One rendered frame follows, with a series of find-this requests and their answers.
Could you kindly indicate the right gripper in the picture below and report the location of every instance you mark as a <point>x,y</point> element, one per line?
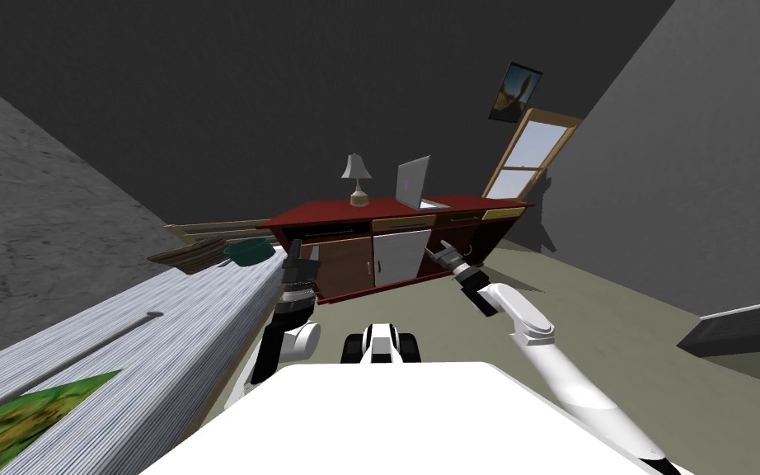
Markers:
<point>460,266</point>

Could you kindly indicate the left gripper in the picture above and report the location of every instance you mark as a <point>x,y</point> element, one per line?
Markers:
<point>299,270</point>

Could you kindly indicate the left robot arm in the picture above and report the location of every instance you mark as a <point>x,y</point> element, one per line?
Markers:
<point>282,343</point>

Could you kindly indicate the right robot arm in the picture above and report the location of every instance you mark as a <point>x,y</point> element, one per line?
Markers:
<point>551,363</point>

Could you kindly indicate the green bowl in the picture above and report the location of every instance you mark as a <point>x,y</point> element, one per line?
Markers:
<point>249,252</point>

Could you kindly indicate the red sideboard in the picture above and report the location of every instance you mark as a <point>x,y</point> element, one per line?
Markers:
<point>353,264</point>

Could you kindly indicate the pale wooden bench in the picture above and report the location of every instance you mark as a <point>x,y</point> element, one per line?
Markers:
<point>222,228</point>

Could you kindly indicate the wooden framed window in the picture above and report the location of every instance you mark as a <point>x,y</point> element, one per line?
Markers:
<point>528,155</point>

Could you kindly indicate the grey striped table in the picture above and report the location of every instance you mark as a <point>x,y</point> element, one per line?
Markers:
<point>175,330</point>

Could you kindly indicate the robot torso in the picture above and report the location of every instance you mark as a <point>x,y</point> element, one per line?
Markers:
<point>413,422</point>

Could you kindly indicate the grey long rod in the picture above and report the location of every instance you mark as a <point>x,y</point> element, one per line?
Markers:
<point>70,353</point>

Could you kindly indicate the dark grey flat furniture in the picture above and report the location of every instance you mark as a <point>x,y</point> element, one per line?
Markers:
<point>743,330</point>

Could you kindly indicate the green picture book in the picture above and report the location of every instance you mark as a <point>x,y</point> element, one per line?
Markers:
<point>17,415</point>

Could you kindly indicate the dark framed wall picture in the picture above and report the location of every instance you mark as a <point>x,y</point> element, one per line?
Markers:
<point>515,92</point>

